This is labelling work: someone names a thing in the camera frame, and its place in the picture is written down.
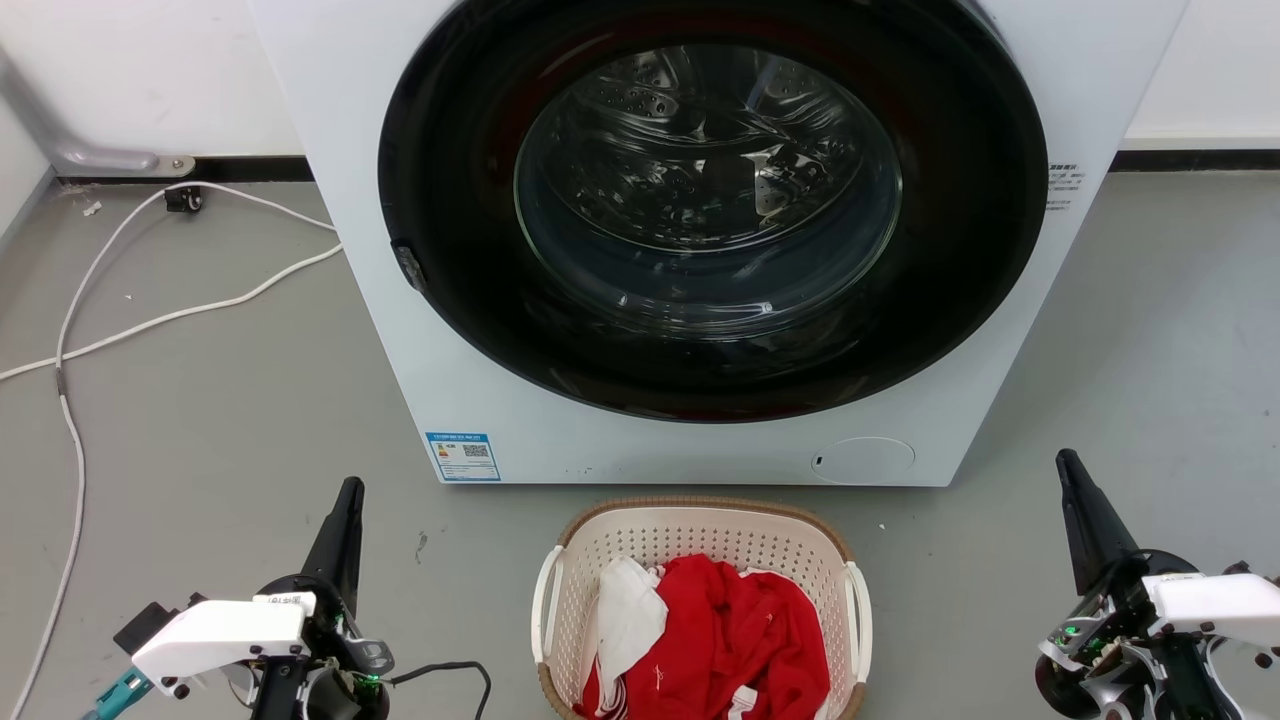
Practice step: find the right gripper dark round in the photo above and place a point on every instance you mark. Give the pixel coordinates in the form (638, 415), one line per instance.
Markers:
(1105, 640)

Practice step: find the left gripper dark round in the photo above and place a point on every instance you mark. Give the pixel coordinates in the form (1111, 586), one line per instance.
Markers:
(345, 650)

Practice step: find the beige plastic laundry basket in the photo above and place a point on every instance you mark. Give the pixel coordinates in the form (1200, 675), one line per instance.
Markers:
(700, 535)

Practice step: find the white right wrist cover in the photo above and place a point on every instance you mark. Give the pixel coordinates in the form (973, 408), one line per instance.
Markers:
(1220, 602)

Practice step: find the blue energy label sticker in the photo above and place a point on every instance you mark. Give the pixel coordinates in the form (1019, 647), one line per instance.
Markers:
(462, 456)

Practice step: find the round white filter cover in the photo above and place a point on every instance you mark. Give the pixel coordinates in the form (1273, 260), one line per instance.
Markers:
(862, 460)

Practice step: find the teal connector piece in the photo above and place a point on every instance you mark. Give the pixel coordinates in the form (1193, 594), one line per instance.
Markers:
(115, 695)

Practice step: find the round black washer door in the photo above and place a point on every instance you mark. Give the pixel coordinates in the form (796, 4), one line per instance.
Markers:
(470, 300)

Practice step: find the white garment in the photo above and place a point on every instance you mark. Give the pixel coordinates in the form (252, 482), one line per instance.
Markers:
(628, 615)

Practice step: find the white front-loading washing machine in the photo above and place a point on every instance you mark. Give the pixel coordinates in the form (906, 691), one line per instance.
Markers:
(700, 450)

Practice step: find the red garment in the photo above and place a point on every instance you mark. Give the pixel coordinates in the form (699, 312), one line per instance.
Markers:
(730, 640)

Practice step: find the grey wall pipe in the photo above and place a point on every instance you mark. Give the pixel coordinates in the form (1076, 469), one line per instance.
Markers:
(60, 140)

